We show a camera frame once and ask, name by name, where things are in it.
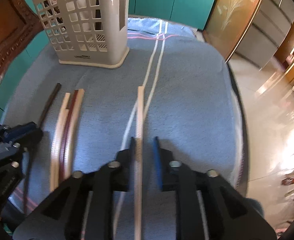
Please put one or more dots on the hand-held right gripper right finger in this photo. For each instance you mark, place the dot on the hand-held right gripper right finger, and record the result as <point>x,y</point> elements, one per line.
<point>157,160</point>

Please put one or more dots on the grey refrigerator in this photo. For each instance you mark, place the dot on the grey refrigerator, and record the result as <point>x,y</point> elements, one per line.
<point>269,30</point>

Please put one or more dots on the dark brown chopstick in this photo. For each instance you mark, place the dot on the dark brown chopstick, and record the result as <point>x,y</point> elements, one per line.
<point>50,100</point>

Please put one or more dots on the blue striped towel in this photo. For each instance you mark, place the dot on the blue striped towel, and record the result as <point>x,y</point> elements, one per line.
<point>186,92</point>

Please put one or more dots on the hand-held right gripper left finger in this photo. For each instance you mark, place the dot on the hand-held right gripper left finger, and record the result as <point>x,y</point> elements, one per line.
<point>102,180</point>

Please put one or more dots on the wood framed glass sliding door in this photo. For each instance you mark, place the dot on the wood framed glass sliding door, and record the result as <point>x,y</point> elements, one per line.
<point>236,12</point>

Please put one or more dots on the beige plastic utensil holder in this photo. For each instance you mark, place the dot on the beige plastic utensil holder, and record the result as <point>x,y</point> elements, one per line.
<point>87,25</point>

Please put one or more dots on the teal lower kitchen cabinets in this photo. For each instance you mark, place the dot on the teal lower kitchen cabinets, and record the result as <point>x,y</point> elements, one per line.
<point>176,0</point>

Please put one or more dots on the beige chopstick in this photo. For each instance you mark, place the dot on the beige chopstick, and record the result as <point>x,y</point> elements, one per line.
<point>77,110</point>
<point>140,115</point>
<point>59,122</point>

